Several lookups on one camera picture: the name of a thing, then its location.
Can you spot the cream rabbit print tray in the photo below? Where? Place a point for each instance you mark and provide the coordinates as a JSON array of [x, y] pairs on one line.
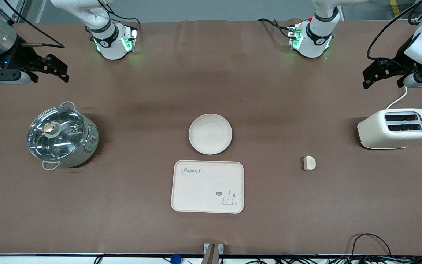
[[203, 190]]

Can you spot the glass pot lid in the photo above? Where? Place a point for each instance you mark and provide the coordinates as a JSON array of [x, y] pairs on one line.
[[55, 134]]

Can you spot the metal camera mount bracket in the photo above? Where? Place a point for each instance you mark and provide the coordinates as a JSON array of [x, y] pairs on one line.
[[213, 253]]

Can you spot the blue round object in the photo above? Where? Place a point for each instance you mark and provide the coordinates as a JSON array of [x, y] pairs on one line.
[[175, 259]]

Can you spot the aluminium frame profile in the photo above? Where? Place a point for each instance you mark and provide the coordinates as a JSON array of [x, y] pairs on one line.
[[31, 9]]

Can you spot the cream two-slot toaster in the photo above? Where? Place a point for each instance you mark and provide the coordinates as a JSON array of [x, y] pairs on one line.
[[387, 137]]

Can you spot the green electric cooking pot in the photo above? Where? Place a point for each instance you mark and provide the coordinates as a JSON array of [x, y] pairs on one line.
[[86, 146]]

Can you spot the round cream plate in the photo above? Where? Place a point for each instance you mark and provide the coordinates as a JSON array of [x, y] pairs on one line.
[[210, 134]]

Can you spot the brown table mat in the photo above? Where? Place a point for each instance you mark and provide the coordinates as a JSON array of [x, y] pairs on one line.
[[211, 84]]

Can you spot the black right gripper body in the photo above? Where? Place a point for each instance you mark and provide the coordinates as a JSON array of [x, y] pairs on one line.
[[17, 58]]

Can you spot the white steamed bun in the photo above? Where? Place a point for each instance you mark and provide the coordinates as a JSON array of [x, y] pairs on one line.
[[309, 163]]

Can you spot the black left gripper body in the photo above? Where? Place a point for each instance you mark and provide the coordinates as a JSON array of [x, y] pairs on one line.
[[395, 66]]

